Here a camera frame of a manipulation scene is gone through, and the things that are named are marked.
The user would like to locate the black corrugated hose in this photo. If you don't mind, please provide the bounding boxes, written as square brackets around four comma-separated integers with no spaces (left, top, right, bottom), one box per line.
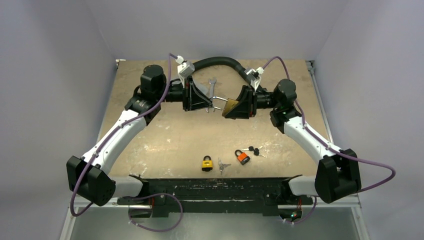
[192,56,273,95]

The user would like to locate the yellow padlock black shackle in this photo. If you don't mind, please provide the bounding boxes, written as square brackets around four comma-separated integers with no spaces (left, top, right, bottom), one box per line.
[201,155,214,172]

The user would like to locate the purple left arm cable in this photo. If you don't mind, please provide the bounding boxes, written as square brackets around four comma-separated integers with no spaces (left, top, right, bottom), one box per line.
[69,52,180,218]

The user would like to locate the orange black padlock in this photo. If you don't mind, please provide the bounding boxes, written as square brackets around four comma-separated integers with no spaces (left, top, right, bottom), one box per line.
[234,149,251,166]

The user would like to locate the brass padlock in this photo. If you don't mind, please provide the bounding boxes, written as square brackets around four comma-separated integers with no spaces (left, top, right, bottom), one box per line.
[211,96,239,117]

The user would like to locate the silver keys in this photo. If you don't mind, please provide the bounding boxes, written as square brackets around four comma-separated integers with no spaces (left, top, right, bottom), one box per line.
[218,158,232,176]

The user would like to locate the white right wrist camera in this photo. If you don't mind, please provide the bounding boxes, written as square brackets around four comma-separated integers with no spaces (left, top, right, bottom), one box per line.
[244,67,264,92]

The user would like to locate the clear plastic compartment box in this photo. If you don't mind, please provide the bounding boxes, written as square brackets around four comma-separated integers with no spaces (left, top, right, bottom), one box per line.
[192,79,209,96]

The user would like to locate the black-headed keys of orange padlock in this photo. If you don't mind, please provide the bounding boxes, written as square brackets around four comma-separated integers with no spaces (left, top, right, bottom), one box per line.
[242,145,266,158]

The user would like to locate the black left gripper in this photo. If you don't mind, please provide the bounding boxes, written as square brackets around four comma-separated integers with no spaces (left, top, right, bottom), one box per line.
[155,75,213,112]

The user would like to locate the silver open-end wrench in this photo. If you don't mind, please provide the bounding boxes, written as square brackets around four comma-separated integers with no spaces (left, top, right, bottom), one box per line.
[206,77,217,113]

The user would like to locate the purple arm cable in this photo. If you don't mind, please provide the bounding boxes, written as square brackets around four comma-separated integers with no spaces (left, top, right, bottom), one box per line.
[261,55,397,194]
[69,52,180,218]

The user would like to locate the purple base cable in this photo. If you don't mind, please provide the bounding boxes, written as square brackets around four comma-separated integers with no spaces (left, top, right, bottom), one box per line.
[281,195,317,226]
[127,192,184,232]

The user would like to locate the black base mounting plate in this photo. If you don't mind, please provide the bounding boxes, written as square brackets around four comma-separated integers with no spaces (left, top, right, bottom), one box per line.
[117,177,314,218]

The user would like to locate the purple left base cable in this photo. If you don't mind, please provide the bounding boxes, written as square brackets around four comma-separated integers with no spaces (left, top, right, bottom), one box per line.
[127,192,184,232]

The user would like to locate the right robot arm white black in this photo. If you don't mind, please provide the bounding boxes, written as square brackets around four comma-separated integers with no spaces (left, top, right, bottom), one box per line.
[222,79,362,204]

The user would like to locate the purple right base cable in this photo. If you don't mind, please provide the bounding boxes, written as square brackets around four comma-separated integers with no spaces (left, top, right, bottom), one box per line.
[281,195,317,226]

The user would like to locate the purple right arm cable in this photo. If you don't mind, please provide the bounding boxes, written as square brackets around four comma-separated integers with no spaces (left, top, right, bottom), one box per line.
[261,55,397,194]

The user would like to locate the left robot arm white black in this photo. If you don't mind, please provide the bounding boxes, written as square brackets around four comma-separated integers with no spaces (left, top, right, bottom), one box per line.
[66,61,213,209]

